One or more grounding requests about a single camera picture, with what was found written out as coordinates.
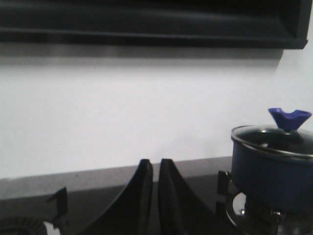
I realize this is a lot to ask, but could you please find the black pot support grate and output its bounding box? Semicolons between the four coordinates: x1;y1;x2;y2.
215;170;313;235

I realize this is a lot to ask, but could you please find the blue cooking pot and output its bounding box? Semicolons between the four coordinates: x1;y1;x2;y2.
231;141;313;214

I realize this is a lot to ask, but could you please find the glass pot lid blue knob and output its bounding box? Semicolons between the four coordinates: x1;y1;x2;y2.
231;108;313;159

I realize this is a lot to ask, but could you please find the left black pot support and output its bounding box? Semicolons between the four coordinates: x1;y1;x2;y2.
46;187;68;229

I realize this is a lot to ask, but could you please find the black range hood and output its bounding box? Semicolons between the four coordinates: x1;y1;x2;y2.
0;0;313;49

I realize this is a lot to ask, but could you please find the left black gas burner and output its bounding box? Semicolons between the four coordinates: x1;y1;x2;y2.
0;217;47;235

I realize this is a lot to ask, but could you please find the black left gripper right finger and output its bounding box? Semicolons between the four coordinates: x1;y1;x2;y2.
158;159;229;235

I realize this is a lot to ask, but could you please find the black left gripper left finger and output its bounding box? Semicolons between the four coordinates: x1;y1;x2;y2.
82;159;153;235

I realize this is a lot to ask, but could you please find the black glass gas cooktop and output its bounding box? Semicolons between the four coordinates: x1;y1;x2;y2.
0;174;242;235

